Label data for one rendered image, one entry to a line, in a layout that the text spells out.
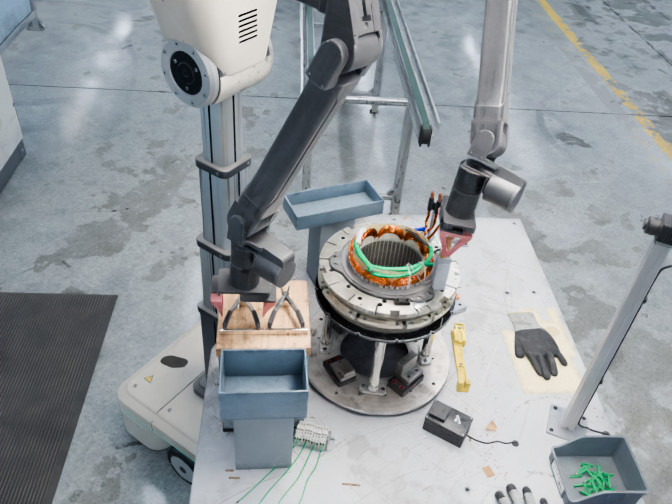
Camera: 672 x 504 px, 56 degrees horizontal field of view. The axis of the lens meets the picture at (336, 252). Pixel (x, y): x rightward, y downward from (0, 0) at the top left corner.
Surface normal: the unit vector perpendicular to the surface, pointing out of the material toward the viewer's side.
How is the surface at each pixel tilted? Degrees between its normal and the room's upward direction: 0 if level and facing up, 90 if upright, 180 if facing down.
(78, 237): 0
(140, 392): 0
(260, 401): 90
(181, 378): 0
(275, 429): 90
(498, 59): 59
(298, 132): 84
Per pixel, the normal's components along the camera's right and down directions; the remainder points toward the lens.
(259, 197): -0.42, 0.32
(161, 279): 0.07, -0.77
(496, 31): -0.40, 0.05
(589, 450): 0.05, 0.62
